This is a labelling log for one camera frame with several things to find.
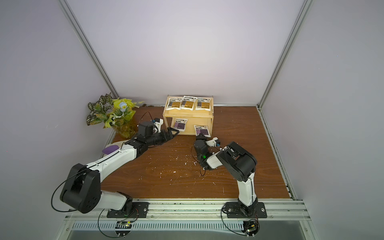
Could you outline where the aluminium frame corner post right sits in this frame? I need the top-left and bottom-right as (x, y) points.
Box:
(257, 0), (313, 110)

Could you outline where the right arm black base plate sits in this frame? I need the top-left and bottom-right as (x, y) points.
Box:
(223, 202), (268, 219)

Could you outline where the yellow coffee bag small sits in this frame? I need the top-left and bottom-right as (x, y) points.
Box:
(195, 98), (211, 111)

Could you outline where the circuit board connector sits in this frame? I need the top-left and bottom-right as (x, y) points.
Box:
(242, 219), (260, 238)
(115, 221), (133, 238)

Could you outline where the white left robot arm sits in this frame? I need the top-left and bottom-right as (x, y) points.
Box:
(60, 119), (180, 216)

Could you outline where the right circuit board connector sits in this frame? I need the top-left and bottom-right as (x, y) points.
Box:
(242, 219), (260, 238)

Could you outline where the purple coffee bag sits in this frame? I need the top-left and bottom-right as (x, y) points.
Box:
(194, 125), (211, 138)
(173, 119), (188, 132)

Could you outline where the aluminium frame corner post left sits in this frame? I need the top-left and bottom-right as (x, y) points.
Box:
(58, 0), (120, 98)

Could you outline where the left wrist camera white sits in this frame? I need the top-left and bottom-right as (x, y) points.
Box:
(153, 118), (164, 133)

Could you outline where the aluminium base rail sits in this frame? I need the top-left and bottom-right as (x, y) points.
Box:
(55, 199), (318, 240)

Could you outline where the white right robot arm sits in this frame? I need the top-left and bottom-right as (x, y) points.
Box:
(194, 138), (258, 216)

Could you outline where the left circuit board connector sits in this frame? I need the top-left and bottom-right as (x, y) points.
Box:
(115, 221), (133, 238)

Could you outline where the light wooden two-tier shelf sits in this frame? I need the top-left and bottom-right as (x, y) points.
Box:
(163, 95), (214, 136)

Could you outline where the aluminium frame corner post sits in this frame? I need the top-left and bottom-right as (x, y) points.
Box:
(257, 0), (313, 110)
(58, 0), (120, 98)

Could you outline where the green artificial plant in vase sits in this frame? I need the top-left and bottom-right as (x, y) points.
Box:
(86, 93), (141, 139)

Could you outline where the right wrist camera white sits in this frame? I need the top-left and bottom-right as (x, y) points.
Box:
(206, 137), (221, 147)

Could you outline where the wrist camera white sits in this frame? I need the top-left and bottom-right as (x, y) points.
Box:
(206, 137), (221, 147)
(153, 118), (164, 133)

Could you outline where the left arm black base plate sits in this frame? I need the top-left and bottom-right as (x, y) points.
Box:
(107, 202), (150, 219)

